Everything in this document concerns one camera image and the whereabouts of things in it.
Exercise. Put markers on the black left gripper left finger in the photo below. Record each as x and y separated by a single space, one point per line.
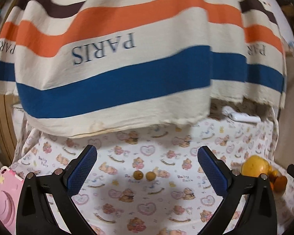
34 215

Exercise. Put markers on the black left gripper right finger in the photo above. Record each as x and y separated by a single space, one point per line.
259 215

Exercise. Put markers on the large orange tangerine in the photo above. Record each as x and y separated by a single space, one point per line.
278 184

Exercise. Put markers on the small orange kumquat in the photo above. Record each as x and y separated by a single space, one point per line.
273 175

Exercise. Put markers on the pink phone case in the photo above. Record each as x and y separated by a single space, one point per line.
10 190

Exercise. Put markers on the large yellow pomelo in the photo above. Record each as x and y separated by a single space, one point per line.
254 166

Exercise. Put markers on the baby bear print cloth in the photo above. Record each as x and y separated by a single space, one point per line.
179 201

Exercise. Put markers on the striped Paris canvas cloth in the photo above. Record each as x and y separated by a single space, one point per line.
86 67

